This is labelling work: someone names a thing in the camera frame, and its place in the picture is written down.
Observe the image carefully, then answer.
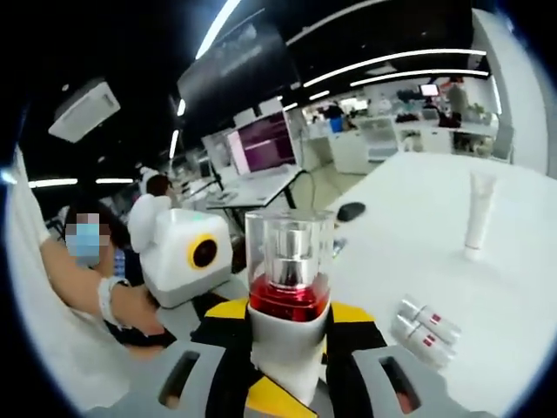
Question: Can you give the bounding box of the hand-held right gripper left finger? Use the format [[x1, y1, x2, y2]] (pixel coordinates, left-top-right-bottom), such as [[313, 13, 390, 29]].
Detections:
[[82, 298, 258, 418]]

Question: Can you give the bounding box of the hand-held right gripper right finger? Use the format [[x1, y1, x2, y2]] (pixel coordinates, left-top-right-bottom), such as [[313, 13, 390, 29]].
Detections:
[[319, 302, 495, 418]]

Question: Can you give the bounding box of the small red label skincare bottle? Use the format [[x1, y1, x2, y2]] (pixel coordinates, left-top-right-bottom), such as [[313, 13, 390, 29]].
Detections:
[[398, 293, 462, 345], [389, 313, 456, 369]]

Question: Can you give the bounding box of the red collar skincare bottle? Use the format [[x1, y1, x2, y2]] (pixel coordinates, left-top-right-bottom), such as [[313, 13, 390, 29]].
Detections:
[[244, 209, 337, 408]]

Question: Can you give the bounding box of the white skincare tube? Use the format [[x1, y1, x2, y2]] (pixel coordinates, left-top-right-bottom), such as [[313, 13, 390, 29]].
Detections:
[[463, 170, 497, 261]]

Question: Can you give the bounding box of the person's left hand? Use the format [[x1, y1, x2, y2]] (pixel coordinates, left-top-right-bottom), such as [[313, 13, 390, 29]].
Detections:
[[113, 285, 166, 336]]

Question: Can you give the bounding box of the white wristband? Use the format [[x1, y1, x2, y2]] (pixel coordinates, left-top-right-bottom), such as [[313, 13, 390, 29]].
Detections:
[[97, 274, 131, 330]]

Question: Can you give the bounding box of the white desk with black legs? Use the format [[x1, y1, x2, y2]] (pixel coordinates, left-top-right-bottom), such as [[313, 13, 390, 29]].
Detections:
[[204, 165, 310, 223]]

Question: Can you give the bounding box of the black computer mouse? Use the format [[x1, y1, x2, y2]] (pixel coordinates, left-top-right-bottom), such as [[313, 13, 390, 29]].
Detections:
[[337, 201, 367, 222]]

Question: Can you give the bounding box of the purple-screen monitor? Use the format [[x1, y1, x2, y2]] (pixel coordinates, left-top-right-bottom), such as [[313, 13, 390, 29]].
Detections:
[[224, 111, 299, 175]]

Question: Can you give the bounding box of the person's white shirt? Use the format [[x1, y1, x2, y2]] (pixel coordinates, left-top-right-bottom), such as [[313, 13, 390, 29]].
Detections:
[[6, 147, 131, 406]]

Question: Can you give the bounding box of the ceiling air conditioner unit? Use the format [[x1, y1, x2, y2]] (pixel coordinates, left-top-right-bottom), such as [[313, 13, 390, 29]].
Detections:
[[47, 78, 122, 144]]

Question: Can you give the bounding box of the large black hanging screen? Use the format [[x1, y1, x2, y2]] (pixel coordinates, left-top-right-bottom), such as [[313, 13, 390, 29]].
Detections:
[[176, 19, 304, 117]]

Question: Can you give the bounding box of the long ceiling light strip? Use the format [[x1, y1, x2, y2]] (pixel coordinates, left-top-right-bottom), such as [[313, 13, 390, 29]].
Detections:
[[303, 48, 487, 86], [349, 68, 489, 86]]

